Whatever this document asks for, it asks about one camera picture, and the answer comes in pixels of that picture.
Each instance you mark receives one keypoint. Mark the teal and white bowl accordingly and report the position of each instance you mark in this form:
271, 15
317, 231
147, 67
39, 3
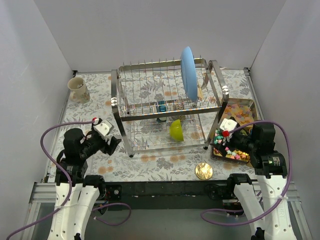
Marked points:
161, 108

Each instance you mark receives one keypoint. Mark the steel two-tier dish rack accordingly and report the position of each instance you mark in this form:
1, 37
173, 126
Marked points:
153, 112

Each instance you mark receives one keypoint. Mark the floral ceramic mug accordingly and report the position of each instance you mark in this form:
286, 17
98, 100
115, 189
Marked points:
78, 90

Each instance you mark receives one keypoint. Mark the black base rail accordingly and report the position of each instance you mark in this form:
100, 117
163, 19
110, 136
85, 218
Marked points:
161, 195

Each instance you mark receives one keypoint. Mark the blue plate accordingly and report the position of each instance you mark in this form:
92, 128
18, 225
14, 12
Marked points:
188, 74

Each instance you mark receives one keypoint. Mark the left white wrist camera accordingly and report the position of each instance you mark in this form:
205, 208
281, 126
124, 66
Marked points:
102, 127

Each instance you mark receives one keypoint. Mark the floral table mat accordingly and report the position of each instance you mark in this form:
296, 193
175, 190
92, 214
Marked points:
163, 165

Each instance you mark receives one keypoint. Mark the dark tin with star candies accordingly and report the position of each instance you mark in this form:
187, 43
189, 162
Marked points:
237, 157

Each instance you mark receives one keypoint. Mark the cream patterned plate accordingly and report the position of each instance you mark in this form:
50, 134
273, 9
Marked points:
199, 93

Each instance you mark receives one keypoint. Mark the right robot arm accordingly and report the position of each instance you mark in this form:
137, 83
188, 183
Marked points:
269, 219

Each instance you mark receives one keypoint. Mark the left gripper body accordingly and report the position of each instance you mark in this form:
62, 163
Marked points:
108, 145

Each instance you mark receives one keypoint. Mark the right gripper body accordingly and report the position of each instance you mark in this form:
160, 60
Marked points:
230, 141

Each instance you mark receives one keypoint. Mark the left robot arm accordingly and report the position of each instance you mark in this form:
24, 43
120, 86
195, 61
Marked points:
77, 192

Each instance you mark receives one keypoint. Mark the gold round lid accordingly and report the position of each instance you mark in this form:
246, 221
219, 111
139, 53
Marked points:
204, 171

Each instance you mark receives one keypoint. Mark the lime green bowl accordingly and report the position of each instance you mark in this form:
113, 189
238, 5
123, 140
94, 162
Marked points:
175, 131

